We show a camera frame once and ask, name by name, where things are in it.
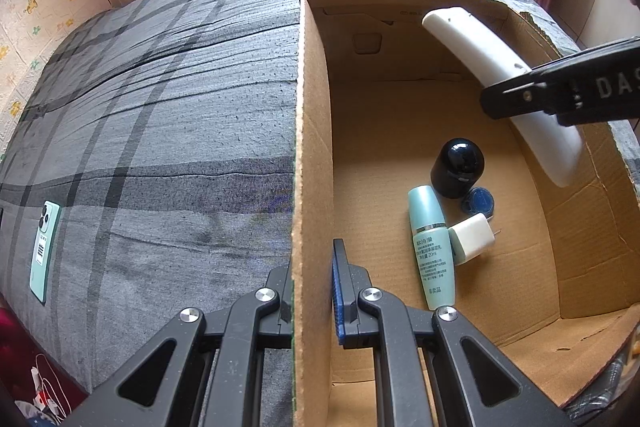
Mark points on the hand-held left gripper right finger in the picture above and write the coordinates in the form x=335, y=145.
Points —
x=337, y=302

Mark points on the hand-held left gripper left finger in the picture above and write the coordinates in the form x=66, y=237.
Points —
x=278, y=307

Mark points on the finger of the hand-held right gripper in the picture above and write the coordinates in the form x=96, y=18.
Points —
x=525, y=94

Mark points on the white remote control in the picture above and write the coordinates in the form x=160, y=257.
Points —
x=465, y=42

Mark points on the teal lotion bottle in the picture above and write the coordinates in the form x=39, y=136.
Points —
x=431, y=252

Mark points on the small blue jar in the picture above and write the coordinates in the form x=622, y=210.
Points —
x=480, y=201

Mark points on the white charger plug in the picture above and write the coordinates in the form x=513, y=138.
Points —
x=470, y=239

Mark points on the brown cardboard box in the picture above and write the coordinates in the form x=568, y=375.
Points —
x=380, y=147

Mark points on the black domed cylinder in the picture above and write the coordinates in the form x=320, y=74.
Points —
x=457, y=167

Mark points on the grey plaid blanket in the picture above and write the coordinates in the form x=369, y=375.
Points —
x=175, y=107

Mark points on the mint green smartphone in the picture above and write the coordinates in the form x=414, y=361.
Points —
x=45, y=254

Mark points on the dark object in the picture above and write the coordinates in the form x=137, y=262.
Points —
x=607, y=387

